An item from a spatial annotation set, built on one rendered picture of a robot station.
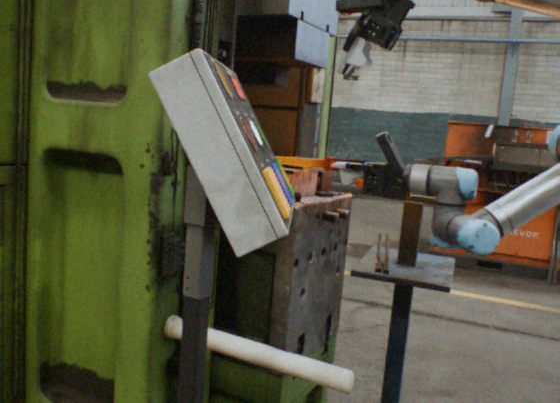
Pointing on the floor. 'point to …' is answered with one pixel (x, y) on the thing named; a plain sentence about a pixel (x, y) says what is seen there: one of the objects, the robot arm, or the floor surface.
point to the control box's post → (195, 311)
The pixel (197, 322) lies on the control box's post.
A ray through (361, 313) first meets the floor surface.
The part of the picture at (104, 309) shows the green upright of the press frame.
